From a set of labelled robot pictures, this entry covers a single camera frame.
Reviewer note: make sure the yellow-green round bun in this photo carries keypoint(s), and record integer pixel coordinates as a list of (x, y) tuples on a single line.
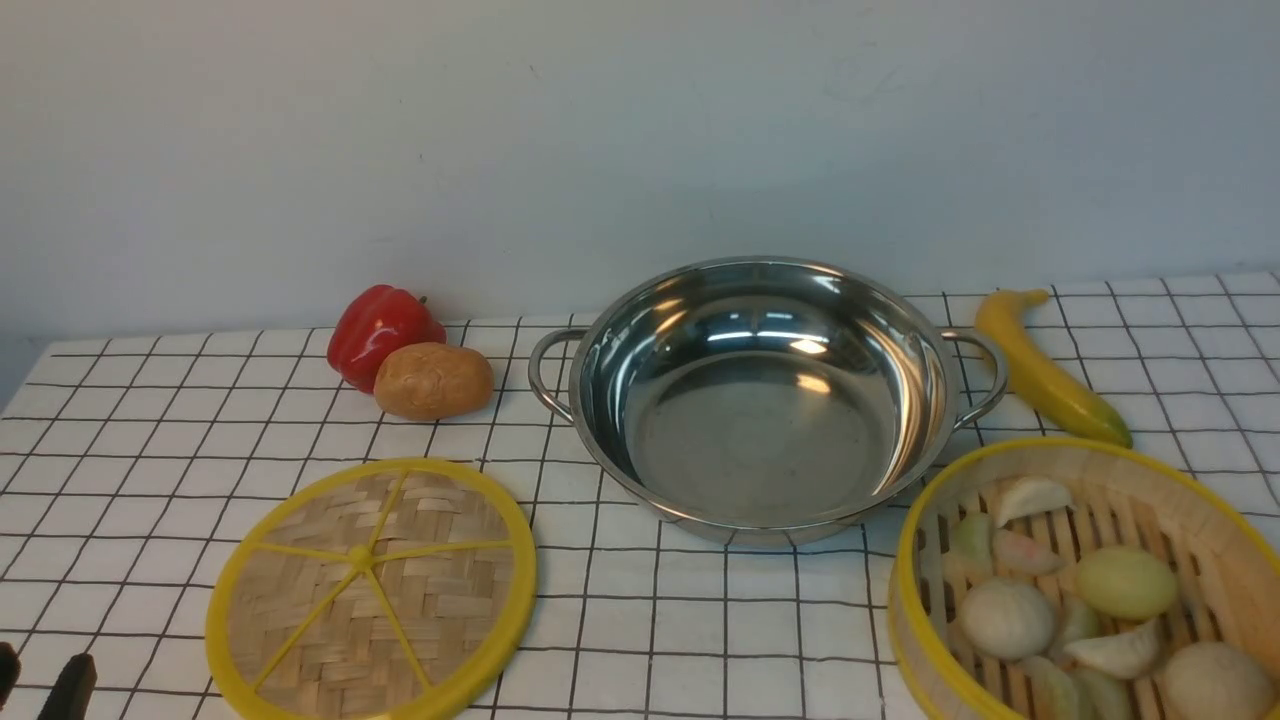
[(1126, 583)]

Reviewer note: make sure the white dumpling right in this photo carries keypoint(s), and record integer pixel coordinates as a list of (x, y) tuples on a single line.
[(1124, 656)]

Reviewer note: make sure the bamboo steamer basket yellow rim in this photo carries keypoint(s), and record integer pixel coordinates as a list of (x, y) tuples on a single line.
[(1226, 571)]

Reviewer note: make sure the white checkered tablecloth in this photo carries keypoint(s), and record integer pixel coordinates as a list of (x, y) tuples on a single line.
[(133, 468)]

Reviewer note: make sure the woven bamboo lid yellow rim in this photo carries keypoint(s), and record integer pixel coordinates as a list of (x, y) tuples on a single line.
[(396, 589)]

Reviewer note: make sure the stainless steel pot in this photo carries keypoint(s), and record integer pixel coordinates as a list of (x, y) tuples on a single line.
[(765, 401)]

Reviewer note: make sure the white dumpling top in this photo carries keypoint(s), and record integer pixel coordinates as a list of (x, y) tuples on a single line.
[(1029, 496)]

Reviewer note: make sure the red bell pepper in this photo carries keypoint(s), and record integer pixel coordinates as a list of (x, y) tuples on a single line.
[(378, 322)]

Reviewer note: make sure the pale bun lower right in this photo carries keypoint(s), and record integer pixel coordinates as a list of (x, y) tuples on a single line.
[(1213, 680)]

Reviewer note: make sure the white round bun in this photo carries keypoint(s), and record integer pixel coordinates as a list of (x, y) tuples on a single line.
[(1007, 620)]

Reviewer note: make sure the white dumpling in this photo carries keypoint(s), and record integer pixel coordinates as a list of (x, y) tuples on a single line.
[(1029, 496), (1124, 656)]

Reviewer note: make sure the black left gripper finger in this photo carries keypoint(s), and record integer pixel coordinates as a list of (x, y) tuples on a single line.
[(71, 694), (9, 671)]

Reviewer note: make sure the brown potato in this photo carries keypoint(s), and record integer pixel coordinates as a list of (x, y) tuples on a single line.
[(431, 381)]

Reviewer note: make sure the yellow banana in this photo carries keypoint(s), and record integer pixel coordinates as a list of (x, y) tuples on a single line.
[(1038, 380)]

